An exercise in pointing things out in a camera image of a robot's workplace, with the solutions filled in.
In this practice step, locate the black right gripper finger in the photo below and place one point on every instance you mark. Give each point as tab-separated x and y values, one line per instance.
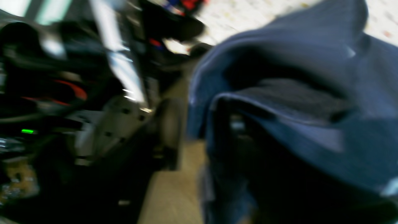
112	189

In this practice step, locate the blue T-shirt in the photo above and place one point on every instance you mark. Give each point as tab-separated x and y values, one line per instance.
299	119

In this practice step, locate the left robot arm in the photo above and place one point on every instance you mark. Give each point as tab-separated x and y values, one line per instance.
82	98

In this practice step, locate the terrazzo pattern table cloth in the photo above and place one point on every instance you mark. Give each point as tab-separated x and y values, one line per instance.
224	18

